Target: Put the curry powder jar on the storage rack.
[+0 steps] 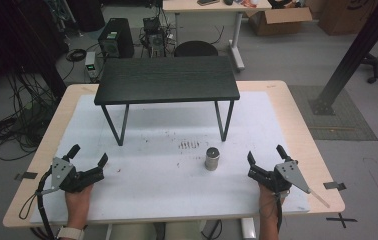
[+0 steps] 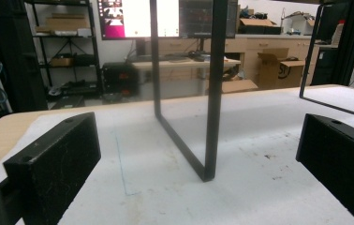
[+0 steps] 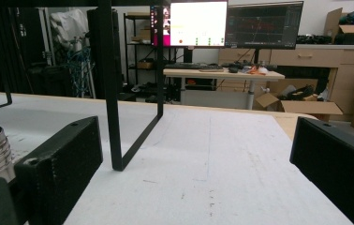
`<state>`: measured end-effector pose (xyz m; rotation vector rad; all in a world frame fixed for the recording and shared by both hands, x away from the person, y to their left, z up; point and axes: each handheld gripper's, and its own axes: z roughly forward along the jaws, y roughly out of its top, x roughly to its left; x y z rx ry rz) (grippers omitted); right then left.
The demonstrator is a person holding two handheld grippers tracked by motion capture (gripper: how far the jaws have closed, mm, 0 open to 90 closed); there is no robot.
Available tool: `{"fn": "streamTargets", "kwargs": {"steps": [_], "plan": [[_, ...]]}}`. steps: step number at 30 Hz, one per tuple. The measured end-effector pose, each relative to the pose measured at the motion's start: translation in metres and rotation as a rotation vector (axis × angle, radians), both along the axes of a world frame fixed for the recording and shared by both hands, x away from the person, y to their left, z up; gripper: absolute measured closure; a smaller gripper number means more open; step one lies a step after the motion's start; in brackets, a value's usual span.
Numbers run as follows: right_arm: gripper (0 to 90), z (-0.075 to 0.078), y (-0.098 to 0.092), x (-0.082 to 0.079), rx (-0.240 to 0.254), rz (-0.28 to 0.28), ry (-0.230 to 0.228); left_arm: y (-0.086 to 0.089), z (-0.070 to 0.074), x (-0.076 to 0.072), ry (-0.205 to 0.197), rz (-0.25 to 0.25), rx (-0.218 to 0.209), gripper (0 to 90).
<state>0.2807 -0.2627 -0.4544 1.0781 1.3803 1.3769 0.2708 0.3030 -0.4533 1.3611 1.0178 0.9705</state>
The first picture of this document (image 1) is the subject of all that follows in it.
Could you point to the silver metal can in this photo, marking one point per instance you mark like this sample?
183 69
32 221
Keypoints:
212 159

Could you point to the dark grey floor mat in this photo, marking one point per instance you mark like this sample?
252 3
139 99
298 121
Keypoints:
347 126

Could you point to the person's beige trousers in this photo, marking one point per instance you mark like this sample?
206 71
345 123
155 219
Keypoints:
137 231

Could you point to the phone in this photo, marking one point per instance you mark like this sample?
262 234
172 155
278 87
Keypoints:
207 2

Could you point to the large closed cardboard box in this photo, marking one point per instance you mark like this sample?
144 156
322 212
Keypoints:
347 16

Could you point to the black tape cross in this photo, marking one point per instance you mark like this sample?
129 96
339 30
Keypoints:
342 220

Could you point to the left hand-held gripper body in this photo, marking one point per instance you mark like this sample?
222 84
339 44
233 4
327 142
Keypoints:
77 178

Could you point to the grey power supply unit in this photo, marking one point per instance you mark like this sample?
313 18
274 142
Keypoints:
92 65

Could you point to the black curtain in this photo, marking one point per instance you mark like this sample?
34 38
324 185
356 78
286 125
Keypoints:
20 40

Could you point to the black round stool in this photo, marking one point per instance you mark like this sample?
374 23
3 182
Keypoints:
195 49

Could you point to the open cardboard box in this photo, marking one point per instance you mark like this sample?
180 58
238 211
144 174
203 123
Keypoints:
277 21

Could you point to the black metal post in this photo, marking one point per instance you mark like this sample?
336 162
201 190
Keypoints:
353 56

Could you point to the light wooden desk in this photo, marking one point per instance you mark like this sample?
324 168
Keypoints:
183 6

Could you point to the open small computer case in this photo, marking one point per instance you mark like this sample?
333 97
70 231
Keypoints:
154 38

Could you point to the black computer tower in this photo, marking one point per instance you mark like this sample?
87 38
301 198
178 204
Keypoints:
117 38

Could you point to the white table leg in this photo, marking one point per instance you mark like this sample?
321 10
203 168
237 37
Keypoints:
248 228

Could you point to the small black table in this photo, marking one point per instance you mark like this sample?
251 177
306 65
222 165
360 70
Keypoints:
167 78

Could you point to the person's right hand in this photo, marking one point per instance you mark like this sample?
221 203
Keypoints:
269 201

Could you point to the person's left hand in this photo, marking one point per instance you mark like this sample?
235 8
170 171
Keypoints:
78 203

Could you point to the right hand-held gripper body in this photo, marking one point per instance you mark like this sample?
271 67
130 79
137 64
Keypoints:
277 178

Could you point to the white table mat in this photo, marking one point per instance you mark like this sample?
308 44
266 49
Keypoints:
163 186

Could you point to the black tape strip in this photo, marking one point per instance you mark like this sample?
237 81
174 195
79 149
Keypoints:
27 175
334 185

